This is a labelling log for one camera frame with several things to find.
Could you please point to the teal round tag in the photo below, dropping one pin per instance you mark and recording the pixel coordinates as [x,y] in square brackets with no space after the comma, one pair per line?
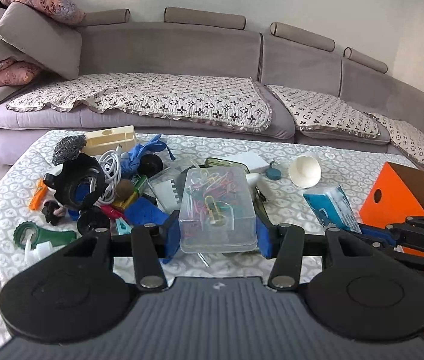
[273,173]

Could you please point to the grey sofa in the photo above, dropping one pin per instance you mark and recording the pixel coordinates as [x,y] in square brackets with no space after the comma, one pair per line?
[167,50]

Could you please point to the blue tissue pack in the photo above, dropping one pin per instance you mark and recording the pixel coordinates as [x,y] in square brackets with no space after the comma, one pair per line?
[332,206]

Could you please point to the pink floral pillow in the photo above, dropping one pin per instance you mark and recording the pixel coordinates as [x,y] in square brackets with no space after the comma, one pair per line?
[5,77]
[35,2]

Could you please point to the black round knob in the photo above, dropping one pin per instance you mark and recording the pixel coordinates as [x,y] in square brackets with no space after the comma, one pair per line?
[151,165]

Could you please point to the clear box of paper clips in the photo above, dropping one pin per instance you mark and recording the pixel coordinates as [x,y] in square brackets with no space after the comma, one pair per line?
[215,210]

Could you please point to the grey wedge cushion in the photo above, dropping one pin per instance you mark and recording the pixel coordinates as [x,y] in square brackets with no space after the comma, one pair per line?
[39,41]

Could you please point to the orange cardboard box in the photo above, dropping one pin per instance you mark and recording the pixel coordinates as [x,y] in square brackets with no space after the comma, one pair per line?
[384,195]

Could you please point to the large quilted patterned sofa cover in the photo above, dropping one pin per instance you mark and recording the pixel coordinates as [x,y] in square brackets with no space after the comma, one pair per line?
[159,95]

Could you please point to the green bottle opener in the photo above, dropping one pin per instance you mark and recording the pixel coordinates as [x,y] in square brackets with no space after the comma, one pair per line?
[52,237]

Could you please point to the white plastic comb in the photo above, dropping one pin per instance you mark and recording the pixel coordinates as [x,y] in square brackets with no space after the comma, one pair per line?
[167,195]

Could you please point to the green small box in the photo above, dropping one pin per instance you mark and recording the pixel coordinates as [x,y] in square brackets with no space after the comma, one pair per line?
[141,184]

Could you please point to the white patterned cloth-covered desktop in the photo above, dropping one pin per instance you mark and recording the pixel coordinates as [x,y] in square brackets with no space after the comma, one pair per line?
[204,146]

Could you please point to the white plastic fitting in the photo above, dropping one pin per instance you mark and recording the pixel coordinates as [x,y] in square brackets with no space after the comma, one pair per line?
[39,251]

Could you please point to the black wheel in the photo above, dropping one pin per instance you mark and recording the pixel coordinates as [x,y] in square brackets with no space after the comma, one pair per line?
[92,220]

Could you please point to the white power adapter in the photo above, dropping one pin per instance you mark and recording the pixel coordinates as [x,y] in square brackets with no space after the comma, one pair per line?
[243,161]

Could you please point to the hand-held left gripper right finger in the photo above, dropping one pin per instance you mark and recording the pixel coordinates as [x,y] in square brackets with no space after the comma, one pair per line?
[262,238]

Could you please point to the small quilted patterned sofa cover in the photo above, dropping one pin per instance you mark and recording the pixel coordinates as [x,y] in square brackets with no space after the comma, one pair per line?
[324,110]

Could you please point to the brown ball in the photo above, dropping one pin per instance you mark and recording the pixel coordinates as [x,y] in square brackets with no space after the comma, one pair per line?
[125,189]

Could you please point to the steel wool scrubber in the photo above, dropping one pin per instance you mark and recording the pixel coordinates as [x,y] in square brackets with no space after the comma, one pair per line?
[67,150]

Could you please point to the blue perforated plate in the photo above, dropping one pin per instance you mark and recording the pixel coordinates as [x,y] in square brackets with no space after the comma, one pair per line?
[146,213]

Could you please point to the dark green case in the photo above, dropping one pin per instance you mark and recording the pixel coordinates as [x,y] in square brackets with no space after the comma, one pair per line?
[219,163]

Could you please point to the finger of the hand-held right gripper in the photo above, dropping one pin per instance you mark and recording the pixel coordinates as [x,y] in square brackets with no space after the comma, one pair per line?
[422,223]
[378,233]

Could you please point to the cream plastic block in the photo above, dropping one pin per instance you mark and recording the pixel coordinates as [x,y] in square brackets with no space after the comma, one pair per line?
[110,138]

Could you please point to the orange clothespin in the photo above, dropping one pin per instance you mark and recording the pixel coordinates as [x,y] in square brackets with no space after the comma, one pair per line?
[37,195]

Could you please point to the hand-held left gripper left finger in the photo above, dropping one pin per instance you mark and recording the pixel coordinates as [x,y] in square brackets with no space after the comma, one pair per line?
[170,238]

